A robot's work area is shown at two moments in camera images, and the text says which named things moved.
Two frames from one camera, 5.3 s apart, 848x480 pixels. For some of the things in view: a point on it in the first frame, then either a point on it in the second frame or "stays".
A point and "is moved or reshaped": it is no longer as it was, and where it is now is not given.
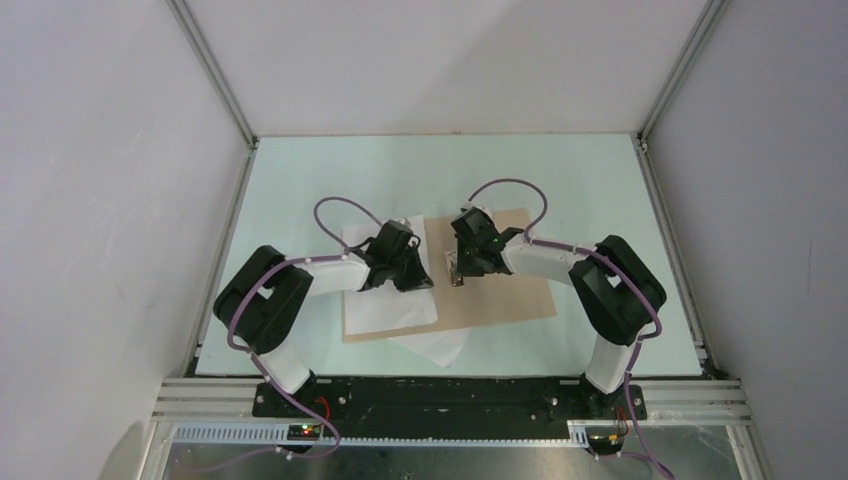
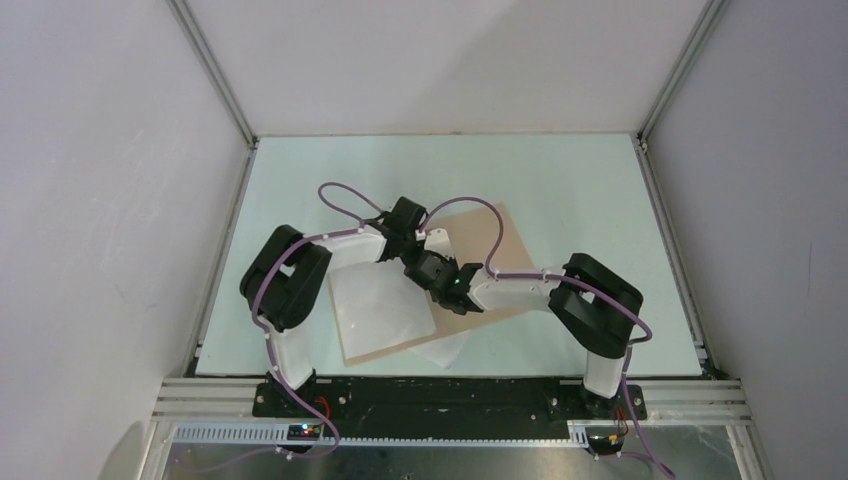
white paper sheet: [353, 236] is moved or reshaped
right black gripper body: [461, 246] to [451, 261]
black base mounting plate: [523, 401] stays
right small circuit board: [606, 443] stays
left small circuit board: [303, 432] stays
